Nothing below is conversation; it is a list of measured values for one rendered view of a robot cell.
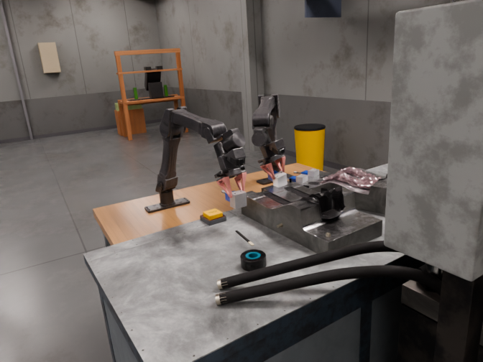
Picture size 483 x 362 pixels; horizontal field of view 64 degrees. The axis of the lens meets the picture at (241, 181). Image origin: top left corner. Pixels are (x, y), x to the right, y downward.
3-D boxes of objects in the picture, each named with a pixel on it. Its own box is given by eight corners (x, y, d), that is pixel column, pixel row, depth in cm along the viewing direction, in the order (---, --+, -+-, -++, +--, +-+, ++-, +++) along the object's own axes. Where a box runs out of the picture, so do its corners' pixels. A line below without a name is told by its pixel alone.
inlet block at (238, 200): (217, 199, 148) (216, 186, 146) (228, 196, 151) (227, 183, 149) (235, 209, 138) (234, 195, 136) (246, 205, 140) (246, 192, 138)
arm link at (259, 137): (270, 146, 153) (269, 115, 150) (249, 146, 155) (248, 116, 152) (274, 143, 164) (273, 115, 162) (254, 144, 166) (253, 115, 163)
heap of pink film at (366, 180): (315, 185, 172) (315, 168, 170) (333, 175, 185) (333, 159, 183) (371, 195, 156) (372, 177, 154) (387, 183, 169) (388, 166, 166)
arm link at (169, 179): (176, 189, 174) (184, 123, 158) (164, 193, 169) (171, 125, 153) (168, 182, 177) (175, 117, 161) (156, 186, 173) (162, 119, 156)
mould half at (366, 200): (289, 195, 179) (288, 173, 176) (317, 180, 198) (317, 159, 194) (399, 217, 148) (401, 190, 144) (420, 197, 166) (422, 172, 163)
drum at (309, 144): (331, 173, 479) (332, 126, 461) (307, 179, 463) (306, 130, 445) (312, 166, 512) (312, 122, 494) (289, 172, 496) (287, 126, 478)
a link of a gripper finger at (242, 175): (252, 190, 139) (244, 166, 140) (236, 195, 135) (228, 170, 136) (244, 195, 145) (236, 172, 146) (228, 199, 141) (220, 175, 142)
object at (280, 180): (259, 177, 173) (259, 166, 170) (269, 172, 175) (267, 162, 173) (278, 188, 164) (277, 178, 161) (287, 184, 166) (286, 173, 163)
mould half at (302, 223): (241, 213, 161) (239, 183, 157) (289, 199, 174) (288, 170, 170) (328, 259, 121) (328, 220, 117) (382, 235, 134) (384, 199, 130)
